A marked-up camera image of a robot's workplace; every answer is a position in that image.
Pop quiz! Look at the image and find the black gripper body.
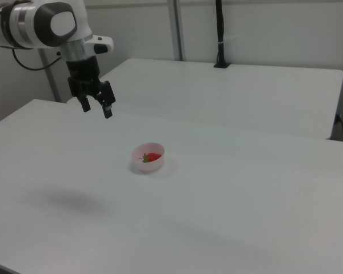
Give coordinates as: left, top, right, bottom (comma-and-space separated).
66, 56, 104, 104

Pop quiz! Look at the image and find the pink plastic bowl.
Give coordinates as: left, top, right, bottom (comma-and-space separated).
131, 142, 166, 174

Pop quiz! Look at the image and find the red strawberry with green leaves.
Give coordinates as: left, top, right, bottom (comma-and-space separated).
141, 152, 163, 164

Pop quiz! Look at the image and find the black cable on robot arm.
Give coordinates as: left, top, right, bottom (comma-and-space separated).
11, 48, 64, 72

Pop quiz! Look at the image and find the grey aluminium frame post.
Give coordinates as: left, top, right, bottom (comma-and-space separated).
38, 47, 62, 103

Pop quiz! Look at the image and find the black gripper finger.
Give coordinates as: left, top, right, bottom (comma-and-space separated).
95, 80, 117, 119
79, 96, 92, 113

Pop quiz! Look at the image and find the black camera pole with base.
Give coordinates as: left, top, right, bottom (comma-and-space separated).
213, 0, 232, 69

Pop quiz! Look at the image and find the grey aluminium wall post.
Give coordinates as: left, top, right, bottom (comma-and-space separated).
167, 0, 187, 62

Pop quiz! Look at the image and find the white side table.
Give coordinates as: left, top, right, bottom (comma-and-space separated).
66, 58, 343, 141

